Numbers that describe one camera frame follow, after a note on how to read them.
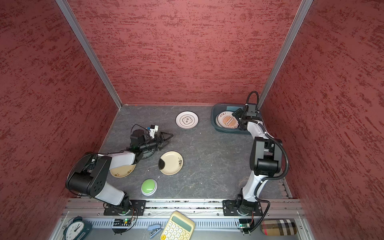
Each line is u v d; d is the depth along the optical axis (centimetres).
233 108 114
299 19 76
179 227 68
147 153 79
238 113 89
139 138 71
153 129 85
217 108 113
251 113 75
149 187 79
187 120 111
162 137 79
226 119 110
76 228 65
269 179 53
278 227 67
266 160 50
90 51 87
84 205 118
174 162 94
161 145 79
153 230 67
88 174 46
